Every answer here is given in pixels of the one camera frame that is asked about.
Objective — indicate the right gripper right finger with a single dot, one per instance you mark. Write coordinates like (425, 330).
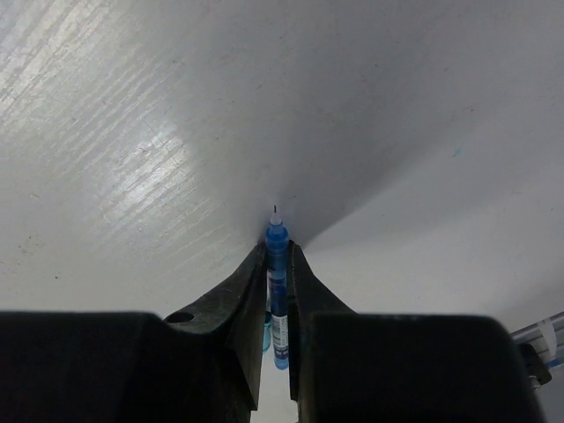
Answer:
(346, 366)

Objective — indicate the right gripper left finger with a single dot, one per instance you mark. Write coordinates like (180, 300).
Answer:
(202, 363)

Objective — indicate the blue thin pen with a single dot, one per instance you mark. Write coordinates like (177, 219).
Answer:
(277, 245)

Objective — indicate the aluminium rail frame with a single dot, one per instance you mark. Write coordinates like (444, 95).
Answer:
(546, 337)

